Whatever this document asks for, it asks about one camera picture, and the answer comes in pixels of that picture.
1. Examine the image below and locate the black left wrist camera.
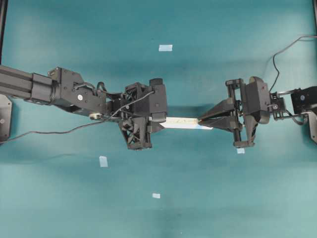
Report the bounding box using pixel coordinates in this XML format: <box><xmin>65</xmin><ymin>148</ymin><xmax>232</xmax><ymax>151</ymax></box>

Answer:
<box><xmin>132</xmin><ymin>78</ymin><xmax>167</xmax><ymax>123</ymax></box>

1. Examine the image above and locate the black right camera cable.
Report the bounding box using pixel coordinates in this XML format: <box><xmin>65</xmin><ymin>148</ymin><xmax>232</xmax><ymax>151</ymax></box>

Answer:
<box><xmin>268</xmin><ymin>36</ymin><xmax>317</xmax><ymax>94</ymax></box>

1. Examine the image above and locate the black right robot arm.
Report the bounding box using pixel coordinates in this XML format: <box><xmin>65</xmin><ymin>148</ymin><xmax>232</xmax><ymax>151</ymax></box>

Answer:
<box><xmin>198</xmin><ymin>76</ymin><xmax>317</xmax><ymax>148</ymax></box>

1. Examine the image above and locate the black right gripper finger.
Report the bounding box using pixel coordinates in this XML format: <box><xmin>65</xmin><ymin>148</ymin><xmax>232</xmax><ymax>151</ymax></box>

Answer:
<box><xmin>201</xmin><ymin>116</ymin><xmax>242</xmax><ymax>131</ymax></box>
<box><xmin>198</xmin><ymin>97</ymin><xmax>238</xmax><ymax>120</ymax></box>

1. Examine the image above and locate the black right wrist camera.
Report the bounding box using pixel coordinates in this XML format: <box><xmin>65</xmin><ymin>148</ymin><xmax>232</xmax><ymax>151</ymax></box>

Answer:
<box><xmin>245</xmin><ymin>76</ymin><xmax>270</xmax><ymax>124</ymax></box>

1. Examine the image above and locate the white wooden board with hole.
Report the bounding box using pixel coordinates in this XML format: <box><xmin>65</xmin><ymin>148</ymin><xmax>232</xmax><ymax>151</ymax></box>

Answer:
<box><xmin>160</xmin><ymin>117</ymin><xmax>213</xmax><ymax>130</ymax></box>

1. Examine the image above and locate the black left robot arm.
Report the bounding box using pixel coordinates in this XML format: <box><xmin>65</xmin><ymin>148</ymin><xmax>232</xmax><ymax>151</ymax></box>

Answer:
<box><xmin>0</xmin><ymin>66</ymin><xmax>167</xmax><ymax>150</ymax></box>

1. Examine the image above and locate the blue tape marker left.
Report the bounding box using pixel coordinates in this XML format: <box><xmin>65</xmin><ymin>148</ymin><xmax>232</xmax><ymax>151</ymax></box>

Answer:
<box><xmin>99</xmin><ymin>156</ymin><xmax>108</xmax><ymax>168</ymax></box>

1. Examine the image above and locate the black left camera cable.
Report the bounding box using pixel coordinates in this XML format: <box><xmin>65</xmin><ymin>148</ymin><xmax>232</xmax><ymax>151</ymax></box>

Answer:
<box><xmin>0</xmin><ymin>90</ymin><xmax>157</xmax><ymax>143</ymax></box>

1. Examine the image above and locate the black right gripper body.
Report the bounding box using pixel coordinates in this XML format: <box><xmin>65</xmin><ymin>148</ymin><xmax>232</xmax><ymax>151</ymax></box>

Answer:
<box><xmin>225</xmin><ymin>79</ymin><xmax>258</xmax><ymax>147</ymax></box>

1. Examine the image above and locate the blue tape marker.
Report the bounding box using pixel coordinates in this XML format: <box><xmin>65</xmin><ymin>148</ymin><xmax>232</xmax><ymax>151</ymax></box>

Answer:
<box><xmin>152</xmin><ymin>193</ymin><xmax>160</xmax><ymax>199</ymax></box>
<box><xmin>158</xmin><ymin>45</ymin><xmax>173</xmax><ymax>52</ymax></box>
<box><xmin>237</xmin><ymin>148</ymin><xmax>245</xmax><ymax>154</ymax></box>
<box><xmin>99</xmin><ymin>156</ymin><xmax>108</xmax><ymax>168</ymax></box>

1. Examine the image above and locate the blue tape marker bottom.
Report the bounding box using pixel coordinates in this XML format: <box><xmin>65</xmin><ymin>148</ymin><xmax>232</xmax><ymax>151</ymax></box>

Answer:
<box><xmin>152</xmin><ymin>193</ymin><xmax>160</xmax><ymax>199</ymax></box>

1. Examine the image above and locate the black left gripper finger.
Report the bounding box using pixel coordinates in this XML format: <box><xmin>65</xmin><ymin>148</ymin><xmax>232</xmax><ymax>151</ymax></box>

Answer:
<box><xmin>151</xmin><ymin>121</ymin><xmax>165</xmax><ymax>131</ymax></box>

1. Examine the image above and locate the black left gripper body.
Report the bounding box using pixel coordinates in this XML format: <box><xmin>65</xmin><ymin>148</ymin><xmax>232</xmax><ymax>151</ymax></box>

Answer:
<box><xmin>118</xmin><ymin>82</ymin><xmax>154</xmax><ymax>150</ymax></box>

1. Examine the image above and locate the black camera cable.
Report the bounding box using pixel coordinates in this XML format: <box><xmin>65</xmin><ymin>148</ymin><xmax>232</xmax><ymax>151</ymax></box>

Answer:
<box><xmin>268</xmin><ymin>36</ymin><xmax>317</xmax><ymax>94</ymax></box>
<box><xmin>0</xmin><ymin>90</ymin><xmax>157</xmax><ymax>143</ymax></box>

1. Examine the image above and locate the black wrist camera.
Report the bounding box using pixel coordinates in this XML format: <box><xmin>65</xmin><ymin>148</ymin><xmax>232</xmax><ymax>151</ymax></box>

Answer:
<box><xmin>245</xmin><ymin>76</ymin><xmax>270</xmax><ymax>124</ymax></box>
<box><xmin>132</xmin><ymin>78</ymin><xmax>167</xmax><ymax>123</ymax></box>

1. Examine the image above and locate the blue tape marker right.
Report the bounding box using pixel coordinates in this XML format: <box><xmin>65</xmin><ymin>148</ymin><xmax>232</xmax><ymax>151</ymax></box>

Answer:
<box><xmin>237</xmin><ymin>148</ymin><xmax>245</xmax><ymax>154</ymax></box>

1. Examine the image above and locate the blue tape marker top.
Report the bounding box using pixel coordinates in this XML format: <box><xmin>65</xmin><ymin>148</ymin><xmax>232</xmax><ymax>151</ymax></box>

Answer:
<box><xmin>158</xmin><ymin>45</ymin><xmax>173</xmax><ymax>52</ymax></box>

